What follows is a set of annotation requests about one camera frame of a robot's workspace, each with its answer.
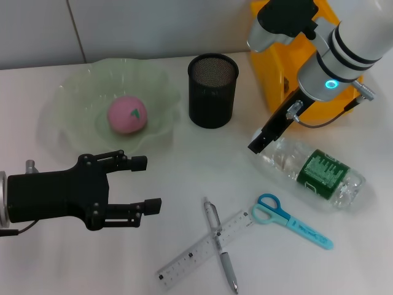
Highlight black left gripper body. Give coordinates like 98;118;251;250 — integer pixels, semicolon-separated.
6;153;111;232

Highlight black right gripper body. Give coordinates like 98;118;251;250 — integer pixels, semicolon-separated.
262;88;317;141

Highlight pink peach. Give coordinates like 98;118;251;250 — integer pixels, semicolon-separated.
106;95;149;135

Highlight clear water bottle green label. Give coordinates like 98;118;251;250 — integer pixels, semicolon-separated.
250;128;367;210

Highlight black mesh pen cup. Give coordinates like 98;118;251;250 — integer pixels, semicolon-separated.
187;53;240;129

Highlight transparent plastic ruler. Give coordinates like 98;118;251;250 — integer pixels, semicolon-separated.
155;209;254;291

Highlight green glass fruit plate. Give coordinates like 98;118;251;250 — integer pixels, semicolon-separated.
38;57;182;157

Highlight clear grey ballpoint pen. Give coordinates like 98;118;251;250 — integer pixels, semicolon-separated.
203;196;239;294

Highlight blue scissors with blade cover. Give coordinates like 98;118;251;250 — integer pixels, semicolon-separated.
251;193;335;251

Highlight yellow plastic storage bin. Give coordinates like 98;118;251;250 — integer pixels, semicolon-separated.
249;0;366;124

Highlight right gripper cable with plugs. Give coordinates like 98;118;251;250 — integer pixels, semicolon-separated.
286;79;376;128

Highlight gripper cable with plugs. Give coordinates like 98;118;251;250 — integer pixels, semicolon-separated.
286;79;376;128
0;159;39;237

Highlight left gripper cable with plugs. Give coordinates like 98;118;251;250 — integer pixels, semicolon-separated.
0;159;39;237

